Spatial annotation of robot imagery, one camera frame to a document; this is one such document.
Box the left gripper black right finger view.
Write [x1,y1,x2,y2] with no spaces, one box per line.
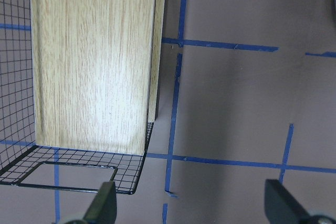
[264,179,311,224]

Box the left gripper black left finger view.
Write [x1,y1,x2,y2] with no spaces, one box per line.
[83,182,117,224]

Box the light wooden shelf board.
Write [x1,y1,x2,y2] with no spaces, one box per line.
[30,0,164,155]

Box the black wire mesh rack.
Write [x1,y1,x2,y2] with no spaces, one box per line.
[1,0,146,195]

